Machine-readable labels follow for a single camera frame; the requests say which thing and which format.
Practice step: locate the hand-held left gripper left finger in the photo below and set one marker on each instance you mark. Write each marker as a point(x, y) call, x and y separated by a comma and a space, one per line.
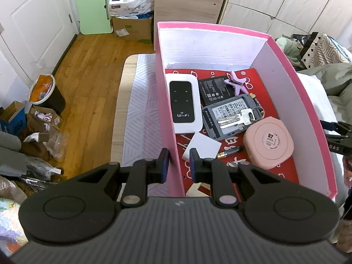
point(164, 166)

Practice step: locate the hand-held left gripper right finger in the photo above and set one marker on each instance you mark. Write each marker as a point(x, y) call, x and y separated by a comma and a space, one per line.
point(194, 166)

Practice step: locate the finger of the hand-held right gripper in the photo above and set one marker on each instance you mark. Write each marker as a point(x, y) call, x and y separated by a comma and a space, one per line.
point(342, 145)
point(341, 128)

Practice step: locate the white charger cube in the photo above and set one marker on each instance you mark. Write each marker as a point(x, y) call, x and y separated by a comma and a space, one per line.
point(203, 144)

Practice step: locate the pale yellow square frame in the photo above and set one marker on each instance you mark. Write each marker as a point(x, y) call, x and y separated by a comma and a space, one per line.
point(198, 191)

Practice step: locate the cylindrical battery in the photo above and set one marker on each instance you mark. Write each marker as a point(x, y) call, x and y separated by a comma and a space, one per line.
point(229, 152)

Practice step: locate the white pocket router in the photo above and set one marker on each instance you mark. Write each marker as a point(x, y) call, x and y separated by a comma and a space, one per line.
point(183, 101)

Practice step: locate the bunch of keys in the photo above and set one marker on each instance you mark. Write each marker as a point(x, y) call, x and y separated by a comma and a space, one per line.
point(243, 117)

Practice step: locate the pink round case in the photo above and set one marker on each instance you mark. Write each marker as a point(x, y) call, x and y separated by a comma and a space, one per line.
point(271, 143)

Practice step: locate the black battery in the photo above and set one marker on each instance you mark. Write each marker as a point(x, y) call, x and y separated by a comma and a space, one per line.
point(214, 90)

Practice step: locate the pink star clip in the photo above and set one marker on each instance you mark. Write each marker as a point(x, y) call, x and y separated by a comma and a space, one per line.
point(237, 82)

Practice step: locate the pink cardboard box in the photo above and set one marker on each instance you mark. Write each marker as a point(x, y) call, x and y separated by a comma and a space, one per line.
point(275, 55)

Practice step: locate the person's right hand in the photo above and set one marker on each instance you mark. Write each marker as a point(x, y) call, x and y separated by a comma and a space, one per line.
point(348, 173)

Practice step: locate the olive green jacket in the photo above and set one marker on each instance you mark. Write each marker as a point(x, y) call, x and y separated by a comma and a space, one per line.
point(338, 85)

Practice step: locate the red printed sheet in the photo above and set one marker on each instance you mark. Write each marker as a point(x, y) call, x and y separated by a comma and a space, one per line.
point(258, 176)

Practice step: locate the black white patterned bag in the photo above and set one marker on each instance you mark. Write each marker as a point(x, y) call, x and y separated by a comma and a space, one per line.
point(327, 49)

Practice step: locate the pale green cloth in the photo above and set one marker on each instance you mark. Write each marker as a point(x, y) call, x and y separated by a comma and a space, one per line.
point(288, 48)

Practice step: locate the clear plastic bag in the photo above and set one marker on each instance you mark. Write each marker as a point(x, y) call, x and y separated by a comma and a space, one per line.
point(56, 145)

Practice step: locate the brown crumpled cloth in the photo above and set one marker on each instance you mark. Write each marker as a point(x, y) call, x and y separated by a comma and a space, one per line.
point(35, 148)

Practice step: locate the black trash bin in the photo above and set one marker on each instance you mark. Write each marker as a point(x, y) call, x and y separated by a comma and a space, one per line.
point(52, 99)

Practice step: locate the light wooden wardrobe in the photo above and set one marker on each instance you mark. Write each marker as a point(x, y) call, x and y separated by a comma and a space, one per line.
point(275, 2)

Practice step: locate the grey clothing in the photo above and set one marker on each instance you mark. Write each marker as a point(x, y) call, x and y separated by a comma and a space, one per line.
point(11, 156)

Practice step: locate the blue cardboard box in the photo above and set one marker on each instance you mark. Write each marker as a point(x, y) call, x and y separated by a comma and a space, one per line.
point(16, 121)

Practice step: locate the wooden bookshelf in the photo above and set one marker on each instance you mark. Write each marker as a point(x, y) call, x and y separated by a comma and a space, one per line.
point(187, 2)

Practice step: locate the floral cloth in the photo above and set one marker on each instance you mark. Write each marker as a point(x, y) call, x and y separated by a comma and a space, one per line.
point(11, 225)

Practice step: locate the tissue pack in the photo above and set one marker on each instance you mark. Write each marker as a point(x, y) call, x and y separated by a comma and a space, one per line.
point(129, 2)

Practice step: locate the green folding table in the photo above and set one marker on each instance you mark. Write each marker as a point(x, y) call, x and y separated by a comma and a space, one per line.
point(92, 8)

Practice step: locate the white door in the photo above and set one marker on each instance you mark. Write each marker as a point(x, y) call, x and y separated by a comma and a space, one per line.
point(33, 19)

